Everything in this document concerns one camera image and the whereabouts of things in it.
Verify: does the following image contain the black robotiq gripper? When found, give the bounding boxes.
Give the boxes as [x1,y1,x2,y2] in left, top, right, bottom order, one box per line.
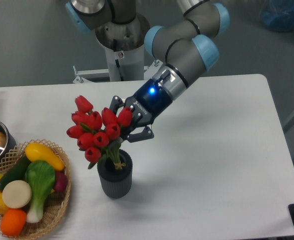
[109,78,173,143]

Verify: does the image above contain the red tulip bouquet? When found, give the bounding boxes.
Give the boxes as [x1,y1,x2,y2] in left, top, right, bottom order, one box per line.
[66,95,132,171]

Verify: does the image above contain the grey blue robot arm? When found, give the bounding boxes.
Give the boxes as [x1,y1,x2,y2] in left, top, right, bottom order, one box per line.
[66,0,230,143]

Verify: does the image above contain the dark grey ribbed vase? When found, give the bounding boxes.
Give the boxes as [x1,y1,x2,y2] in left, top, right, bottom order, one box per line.
[97,149,133,199]

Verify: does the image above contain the red radish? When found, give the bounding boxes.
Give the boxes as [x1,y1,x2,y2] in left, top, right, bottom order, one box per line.
[53,171,68,193]

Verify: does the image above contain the yellow squash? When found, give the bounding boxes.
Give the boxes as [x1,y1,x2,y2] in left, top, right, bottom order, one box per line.
[25,142,65,171]

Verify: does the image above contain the green bok choy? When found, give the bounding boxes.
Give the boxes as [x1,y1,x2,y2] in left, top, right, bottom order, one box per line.
[25,160,55,224]

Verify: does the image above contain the woven wicker basket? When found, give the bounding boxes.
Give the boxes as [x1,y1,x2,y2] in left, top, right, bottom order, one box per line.
[0,139,71,240]

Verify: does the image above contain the green cucumber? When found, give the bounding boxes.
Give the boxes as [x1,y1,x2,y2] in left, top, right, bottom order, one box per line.
[0,155,31,191]

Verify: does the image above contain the white round onion slice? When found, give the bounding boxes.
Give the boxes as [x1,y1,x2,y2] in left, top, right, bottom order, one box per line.
[2,180,32,209]

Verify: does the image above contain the orange fruit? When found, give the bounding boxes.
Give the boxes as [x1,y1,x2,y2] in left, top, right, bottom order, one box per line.
[0,208,27,237]

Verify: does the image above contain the blue plastic bag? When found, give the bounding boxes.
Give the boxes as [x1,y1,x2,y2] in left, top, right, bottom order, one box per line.
[259,0,294,34]

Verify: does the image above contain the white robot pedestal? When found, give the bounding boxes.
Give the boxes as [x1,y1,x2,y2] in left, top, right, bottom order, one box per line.
[73,13,163,84]

